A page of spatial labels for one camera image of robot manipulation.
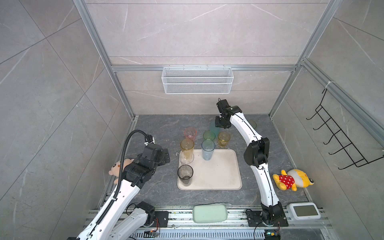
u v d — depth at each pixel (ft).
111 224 1.30
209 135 3.28
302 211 2.41
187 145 3.02
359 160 1.91
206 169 2.97
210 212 2.40
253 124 3.22
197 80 3.31
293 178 2.67
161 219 2.40
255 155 2.05
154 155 1.78
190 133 3.40
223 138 3.37
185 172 2.74
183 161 2.89
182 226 2.39
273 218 2.13
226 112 2.44
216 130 3.62
